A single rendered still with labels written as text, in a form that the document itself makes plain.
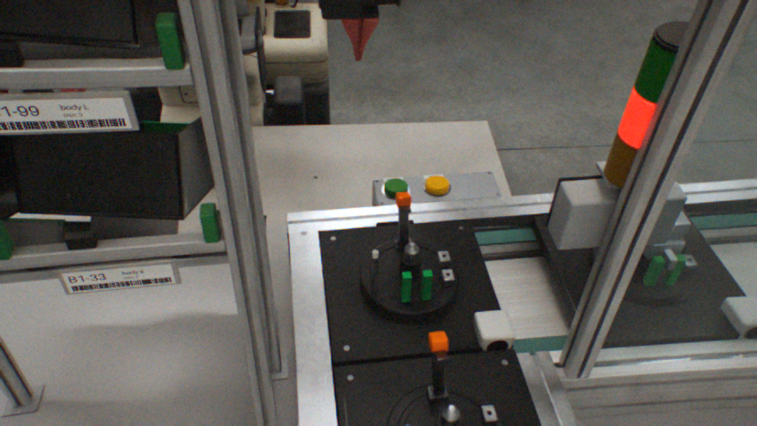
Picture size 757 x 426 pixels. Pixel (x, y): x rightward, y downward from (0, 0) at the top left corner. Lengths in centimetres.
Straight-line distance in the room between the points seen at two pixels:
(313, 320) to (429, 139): 59
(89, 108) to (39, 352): 68
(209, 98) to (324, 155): 89
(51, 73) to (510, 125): 259
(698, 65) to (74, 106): 47
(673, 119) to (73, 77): 47
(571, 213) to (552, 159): 209
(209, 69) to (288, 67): 137
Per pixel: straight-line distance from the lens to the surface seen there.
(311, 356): 92
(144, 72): 47
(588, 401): 99
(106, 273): 60
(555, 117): 306
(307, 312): 96
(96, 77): 48
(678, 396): 105
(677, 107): 65
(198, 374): 104
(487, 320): 92
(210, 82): 47
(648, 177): 69
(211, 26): 45
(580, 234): 76
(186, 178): 60
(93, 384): 107
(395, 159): 135
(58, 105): 49
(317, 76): 185
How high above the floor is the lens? 171
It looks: 44 degrees down
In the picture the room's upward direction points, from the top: 2 degrees clockwise
